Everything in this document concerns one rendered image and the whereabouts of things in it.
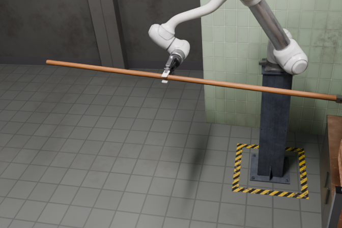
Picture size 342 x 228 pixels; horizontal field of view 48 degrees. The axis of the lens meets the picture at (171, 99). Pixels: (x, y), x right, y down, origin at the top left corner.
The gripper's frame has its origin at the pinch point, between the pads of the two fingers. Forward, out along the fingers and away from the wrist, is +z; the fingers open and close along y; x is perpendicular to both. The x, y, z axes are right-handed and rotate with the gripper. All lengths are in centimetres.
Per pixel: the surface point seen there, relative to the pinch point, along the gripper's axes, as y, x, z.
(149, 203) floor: 127, 22, -8
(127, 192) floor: 128, 45, -15
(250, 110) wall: 104, -42, -120
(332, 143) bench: 62, -104, -39
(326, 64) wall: 47, -99, -120
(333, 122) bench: 63, -106, -63
